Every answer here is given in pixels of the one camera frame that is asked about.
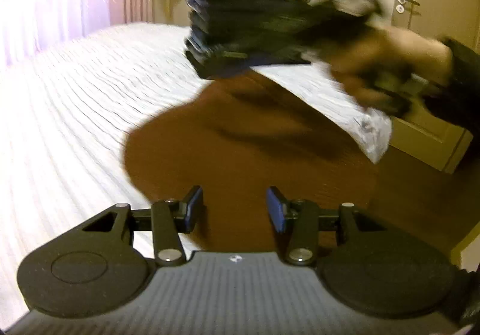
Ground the stack of dark folded clothes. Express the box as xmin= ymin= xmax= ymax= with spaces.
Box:
xmin=184 ymin=0 xmax=376 ymax=80

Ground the person's right hand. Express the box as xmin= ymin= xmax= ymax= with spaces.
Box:
xmin=322 ymin=26 xmax=453 ymax=108

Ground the dark brown knit garment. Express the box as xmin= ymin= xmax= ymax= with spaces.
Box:
xmin=124 ymin=71 xmax=377 ymax=252

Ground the striped grey bed sheet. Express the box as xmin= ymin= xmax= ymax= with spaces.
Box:
xmin=1 ymin=23 xmax=203 ymax=328

